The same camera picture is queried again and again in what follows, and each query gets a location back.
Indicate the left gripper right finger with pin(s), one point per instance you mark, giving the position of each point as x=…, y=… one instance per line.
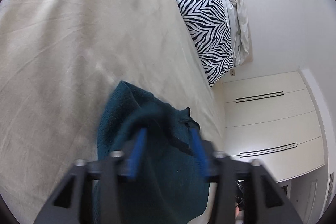
x=203, y=153

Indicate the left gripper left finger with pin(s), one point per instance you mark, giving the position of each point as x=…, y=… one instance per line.
x=132, y=154

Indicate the dark teal knit sweater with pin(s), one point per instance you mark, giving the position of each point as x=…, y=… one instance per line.
x=168, y=187

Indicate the zebra print pillow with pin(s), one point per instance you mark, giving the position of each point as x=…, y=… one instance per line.
x=208, y=24

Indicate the cream bed sheet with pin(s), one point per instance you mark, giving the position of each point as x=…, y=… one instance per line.
x=60, y=61

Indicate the white wardrobe with handles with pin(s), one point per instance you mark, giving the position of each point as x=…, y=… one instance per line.
x=273, y=119

